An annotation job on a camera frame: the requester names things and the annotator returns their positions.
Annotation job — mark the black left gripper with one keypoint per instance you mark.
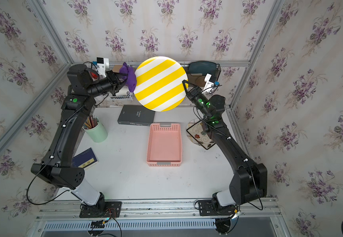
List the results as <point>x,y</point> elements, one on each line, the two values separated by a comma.
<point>114,79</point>

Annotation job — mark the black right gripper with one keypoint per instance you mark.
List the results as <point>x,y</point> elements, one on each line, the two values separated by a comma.
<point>192,95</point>

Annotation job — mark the purple cloth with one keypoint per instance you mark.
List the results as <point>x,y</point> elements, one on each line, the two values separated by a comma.
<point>129,73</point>

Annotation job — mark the yellow striped round plate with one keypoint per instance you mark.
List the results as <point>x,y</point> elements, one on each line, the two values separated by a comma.
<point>159,84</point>

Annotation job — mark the square floral plate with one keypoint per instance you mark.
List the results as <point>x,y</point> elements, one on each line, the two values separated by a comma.
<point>206,142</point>

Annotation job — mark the round plaid plate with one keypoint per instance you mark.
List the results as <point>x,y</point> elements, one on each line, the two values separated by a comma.
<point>194,129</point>

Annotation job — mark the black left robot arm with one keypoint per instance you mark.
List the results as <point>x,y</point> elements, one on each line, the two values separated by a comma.
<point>56,166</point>

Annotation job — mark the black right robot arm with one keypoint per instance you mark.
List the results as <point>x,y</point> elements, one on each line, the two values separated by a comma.
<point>249,180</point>

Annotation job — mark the teal plate in holder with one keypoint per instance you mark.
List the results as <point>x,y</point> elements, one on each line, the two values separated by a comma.
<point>202,67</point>

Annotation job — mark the round cork coaster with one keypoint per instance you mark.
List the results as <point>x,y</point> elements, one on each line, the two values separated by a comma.
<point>200,81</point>

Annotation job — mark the red lidded jar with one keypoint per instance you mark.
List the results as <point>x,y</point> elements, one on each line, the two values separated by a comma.
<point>94,76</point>

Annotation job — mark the dark grey book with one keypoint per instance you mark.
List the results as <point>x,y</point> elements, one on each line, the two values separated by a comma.
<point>136,115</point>

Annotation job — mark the green pencil cup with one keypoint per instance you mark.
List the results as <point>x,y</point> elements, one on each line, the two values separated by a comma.
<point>95,129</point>

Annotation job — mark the pink plastic basket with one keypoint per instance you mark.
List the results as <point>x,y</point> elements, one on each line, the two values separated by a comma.
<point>164,145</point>

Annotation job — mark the dark blue notebook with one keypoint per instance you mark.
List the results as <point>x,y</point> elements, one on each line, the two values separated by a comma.
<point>85,159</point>

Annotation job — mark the small circuit board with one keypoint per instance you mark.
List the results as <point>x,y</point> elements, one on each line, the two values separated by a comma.
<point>97,224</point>

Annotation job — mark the black mesh wall holder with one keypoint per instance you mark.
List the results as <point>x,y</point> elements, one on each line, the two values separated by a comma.
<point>192,77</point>

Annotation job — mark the white wire wall basket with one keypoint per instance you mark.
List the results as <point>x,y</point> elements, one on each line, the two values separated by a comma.
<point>115,94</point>

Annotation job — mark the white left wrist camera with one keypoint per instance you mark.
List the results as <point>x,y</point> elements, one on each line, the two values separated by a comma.
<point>102,65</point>

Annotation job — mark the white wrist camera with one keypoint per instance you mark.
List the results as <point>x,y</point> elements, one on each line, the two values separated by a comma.
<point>102,65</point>
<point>210,83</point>

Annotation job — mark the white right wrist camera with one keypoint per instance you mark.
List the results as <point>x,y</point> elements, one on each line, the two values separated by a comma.
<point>210,83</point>

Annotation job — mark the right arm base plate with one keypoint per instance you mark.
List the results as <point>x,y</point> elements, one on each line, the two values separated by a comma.
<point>212,208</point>

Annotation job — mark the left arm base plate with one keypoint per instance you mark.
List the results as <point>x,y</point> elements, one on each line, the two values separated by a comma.
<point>109,209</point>

